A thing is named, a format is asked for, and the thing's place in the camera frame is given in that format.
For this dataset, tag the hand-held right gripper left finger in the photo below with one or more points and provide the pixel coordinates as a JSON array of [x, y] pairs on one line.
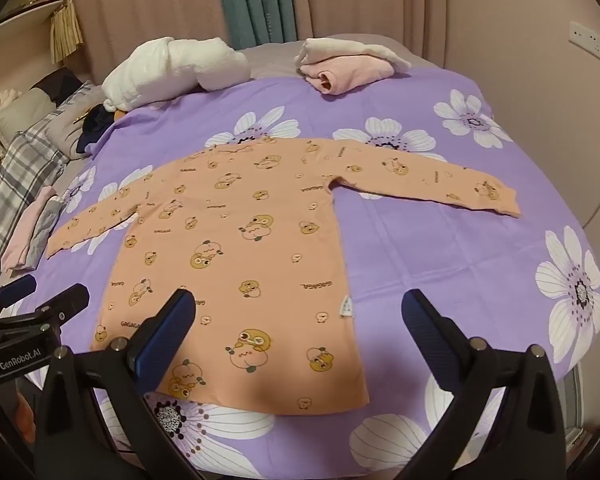
[[170, 330]]

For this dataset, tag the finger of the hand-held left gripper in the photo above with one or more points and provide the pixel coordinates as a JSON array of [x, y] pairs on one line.
[[17, 286], [67, 300]]

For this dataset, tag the white wall socket strip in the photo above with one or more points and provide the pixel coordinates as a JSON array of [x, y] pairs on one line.
[[592, 40]]

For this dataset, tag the white fluffy blanket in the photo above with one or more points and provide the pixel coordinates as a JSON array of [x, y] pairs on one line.
[[180, 67]]

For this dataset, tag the pink folded garment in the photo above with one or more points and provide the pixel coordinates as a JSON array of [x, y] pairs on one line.
[[350, 75]]

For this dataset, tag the small pink folded cloth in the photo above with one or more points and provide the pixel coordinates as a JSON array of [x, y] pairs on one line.
[[22, 240]]

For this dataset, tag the teal curtain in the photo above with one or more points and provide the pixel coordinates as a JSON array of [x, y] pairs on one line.
[[255, 0]]

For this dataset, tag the beige pillow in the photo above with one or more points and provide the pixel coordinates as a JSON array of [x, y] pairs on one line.
[[25, 110]]

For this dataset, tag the navy clothes pile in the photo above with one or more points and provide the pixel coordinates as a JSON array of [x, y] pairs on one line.
[[92, 135]]

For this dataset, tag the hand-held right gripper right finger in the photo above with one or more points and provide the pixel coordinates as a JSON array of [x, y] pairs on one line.
[[425, 330]]

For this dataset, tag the orange cartoon print shirt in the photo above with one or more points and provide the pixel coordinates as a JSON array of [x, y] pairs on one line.
[[260, 260]]

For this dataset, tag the dark brown cloth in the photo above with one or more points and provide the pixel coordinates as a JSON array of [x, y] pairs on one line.
[[60, 82]]

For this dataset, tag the grey plaid blanket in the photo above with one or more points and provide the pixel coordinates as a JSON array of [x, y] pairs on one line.
[[30, 160]]

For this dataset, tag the white shelf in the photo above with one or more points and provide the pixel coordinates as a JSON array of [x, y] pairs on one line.
[[25, 15]]

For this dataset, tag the straw tassel hanging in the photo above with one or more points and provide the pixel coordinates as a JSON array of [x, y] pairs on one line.
[[67, 30]]

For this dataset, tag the beige curtain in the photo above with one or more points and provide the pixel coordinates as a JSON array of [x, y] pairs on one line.
[[145, 5]]

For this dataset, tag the purple floral bedsheet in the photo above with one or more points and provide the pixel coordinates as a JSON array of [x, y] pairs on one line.
[[430, 260]]

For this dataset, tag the cream folded garment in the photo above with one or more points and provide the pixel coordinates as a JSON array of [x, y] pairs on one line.
[[340, 50]]

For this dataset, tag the small grey folded cloth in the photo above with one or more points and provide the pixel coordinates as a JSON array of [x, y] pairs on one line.
[[45, 225]]

